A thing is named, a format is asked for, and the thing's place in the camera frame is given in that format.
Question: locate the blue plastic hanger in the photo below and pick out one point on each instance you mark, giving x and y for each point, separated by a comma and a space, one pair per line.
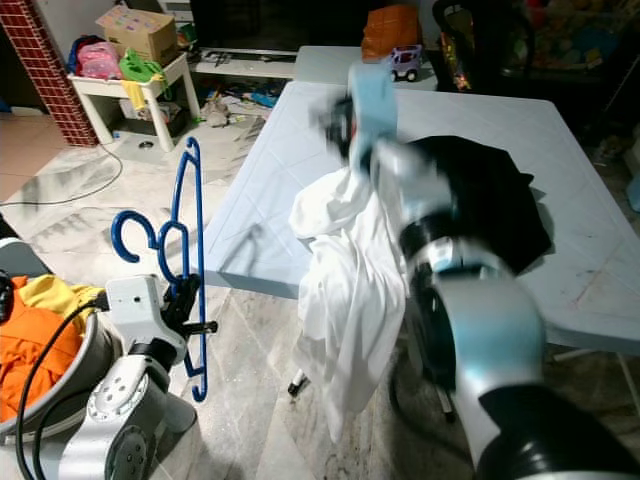
192, 200

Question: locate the white shirt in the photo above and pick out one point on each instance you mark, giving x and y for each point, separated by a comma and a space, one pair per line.
350, 290

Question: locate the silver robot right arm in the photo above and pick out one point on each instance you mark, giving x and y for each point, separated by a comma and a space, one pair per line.
500, 340

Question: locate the small pale plastic table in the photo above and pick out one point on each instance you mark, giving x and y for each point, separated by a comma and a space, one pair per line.
325, 65

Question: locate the purple toy car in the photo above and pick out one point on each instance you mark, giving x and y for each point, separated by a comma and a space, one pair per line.
406, 64

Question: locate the grey laundry basket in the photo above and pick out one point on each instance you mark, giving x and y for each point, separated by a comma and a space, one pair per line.
100, 370

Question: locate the orange bag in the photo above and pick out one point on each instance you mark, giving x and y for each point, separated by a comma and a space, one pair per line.
390, 32

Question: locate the white low shelf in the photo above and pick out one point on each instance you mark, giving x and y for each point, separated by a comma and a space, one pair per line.
245, 66

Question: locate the yellow garment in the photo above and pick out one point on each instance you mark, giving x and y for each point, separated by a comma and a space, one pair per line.
60, 298

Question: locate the black television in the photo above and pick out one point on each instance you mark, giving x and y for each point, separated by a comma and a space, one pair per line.
280, 25

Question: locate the orange garment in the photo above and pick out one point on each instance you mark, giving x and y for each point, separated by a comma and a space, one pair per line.
40, 360

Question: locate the black garment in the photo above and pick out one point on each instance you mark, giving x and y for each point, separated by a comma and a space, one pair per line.
500, 200

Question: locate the green toy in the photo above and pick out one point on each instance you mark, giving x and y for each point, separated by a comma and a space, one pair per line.
142, 68

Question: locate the dark toy cabinet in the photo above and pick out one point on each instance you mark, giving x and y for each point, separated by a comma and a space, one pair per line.
540, 45

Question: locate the cardboard box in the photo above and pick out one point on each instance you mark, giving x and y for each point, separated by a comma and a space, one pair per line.
138, 33

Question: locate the small white side table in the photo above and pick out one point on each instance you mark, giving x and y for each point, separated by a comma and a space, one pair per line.
105, 90

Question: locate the pink bag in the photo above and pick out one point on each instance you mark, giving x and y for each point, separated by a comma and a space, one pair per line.
98, 62

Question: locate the white plastic folding table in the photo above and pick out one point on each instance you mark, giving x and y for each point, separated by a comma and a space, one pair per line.
590, 160

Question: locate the red brick pillar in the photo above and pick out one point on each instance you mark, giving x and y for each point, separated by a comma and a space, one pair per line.
50, 75

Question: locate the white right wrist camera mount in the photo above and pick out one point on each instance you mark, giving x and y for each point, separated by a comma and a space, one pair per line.
372, 110

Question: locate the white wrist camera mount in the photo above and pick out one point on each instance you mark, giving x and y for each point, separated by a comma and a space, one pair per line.
372, 110
135, 305

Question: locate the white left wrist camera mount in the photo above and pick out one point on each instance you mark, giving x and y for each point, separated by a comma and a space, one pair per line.
135, 305

